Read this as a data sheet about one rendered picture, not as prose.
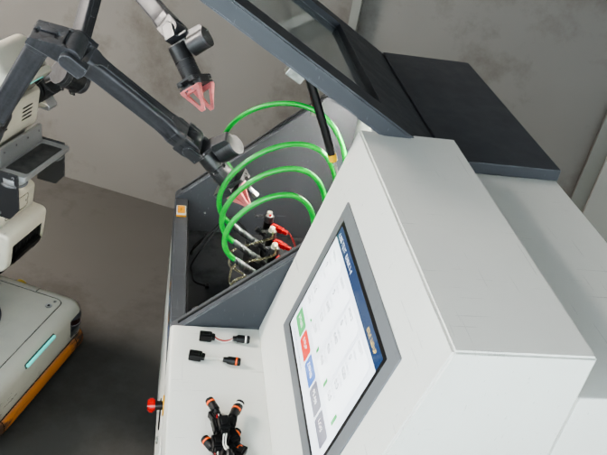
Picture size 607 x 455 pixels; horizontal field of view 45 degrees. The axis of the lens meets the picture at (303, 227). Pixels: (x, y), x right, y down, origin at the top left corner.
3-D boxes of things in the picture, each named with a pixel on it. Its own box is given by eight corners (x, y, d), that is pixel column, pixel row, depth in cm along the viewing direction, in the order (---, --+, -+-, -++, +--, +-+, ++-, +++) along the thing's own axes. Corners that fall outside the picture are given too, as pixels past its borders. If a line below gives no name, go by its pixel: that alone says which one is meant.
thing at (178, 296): (171, 238, 246) (175, 197, 237) (184, 239, 247) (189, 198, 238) (165, 368, 194) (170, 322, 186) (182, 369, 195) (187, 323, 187)
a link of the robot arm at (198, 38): (179, 36, 219) (161, 24, 211) (210, 17, 214) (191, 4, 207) (188, 69, 215) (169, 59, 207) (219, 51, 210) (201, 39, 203)
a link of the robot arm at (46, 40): (42, 3, 174) (28, 27, 167) (94, 35, 180) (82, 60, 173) (-22, 113, 202) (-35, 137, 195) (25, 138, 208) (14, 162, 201)
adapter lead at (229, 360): (187, 360, 171) (188, 354, 170) (189, 354, 173) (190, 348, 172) (239, 368, 172) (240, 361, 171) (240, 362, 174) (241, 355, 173)
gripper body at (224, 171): (245, 183, 200) (228, 162, 197) (217, 200, 204) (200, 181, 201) (249, 172, 205) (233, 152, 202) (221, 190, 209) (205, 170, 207)
